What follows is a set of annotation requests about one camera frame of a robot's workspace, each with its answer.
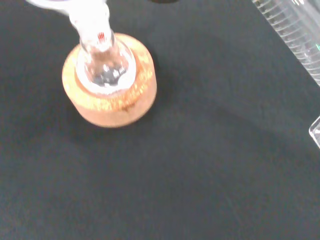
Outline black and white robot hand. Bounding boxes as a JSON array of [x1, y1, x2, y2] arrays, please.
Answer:
[[146, 0, 180, 5]]

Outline clear round-bottom flask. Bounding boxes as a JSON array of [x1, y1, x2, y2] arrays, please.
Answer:
[[67, 7, 138, 95]]

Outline black cloth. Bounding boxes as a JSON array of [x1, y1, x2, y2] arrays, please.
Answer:
[[0, 0, 320, 240]]

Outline cork ring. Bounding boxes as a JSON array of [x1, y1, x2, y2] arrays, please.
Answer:
[[61, 32, 158, 129]]

